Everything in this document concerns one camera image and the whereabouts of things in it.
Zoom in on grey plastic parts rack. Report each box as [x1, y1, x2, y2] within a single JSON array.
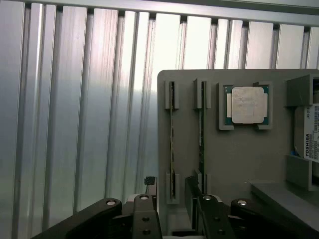
[[157, 69, 319, 239]]

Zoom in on CPU chip silver lid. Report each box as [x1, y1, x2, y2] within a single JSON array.
[[222, 84, 270, 125]]

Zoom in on hard disk in blue caddy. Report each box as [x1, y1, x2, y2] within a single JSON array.
[[291, 78, 319, 170]]

